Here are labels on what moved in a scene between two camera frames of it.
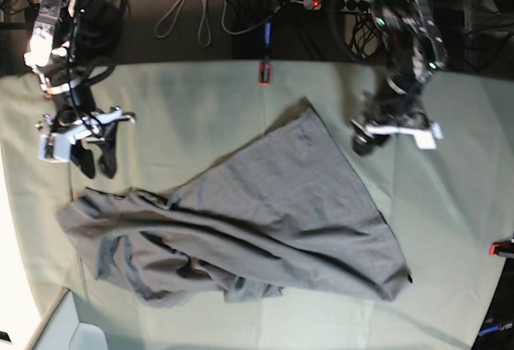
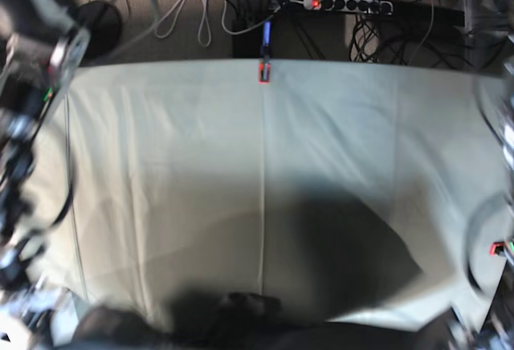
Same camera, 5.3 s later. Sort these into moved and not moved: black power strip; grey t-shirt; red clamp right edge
Moved: grey t-shirt
Not moved: black power strip; red clamp right edge
